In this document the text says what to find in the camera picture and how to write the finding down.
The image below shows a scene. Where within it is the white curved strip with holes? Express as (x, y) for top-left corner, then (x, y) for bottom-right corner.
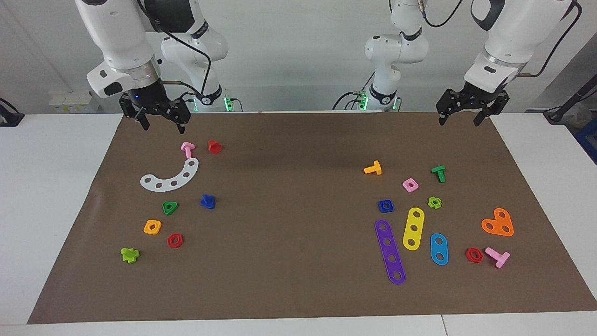
(140, 158), (200, 192)

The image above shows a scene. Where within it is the black stand base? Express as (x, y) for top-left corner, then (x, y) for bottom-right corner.
(543, 75), (597, 124)
(0, 97), (25, 127)

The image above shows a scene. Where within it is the orange heart plate with holes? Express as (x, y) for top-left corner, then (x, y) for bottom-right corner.
(481, 208), (515, 238)

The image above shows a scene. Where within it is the yellow three-hole strip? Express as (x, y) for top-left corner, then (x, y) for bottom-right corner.
(402, 207), (425, 251)

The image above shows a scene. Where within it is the blue two-hole strip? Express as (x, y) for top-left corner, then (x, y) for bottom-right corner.
(430, 233), (450, 266)

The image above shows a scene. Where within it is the purple four-hole strip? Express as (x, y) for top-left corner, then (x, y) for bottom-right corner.
(375, 219), (407, 286)

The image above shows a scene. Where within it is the brown table mat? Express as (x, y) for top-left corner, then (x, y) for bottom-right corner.
(27, 111), (597, 324)

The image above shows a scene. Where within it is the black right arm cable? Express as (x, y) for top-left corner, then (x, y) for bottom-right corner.
(135, 0), (213, 96)

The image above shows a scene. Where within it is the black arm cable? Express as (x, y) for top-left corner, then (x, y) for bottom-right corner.
(420, 0), (583, 77)
(135, 0), (213, 96)

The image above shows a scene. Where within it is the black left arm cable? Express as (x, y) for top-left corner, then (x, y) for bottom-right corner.
(420, 0), (583, 77)

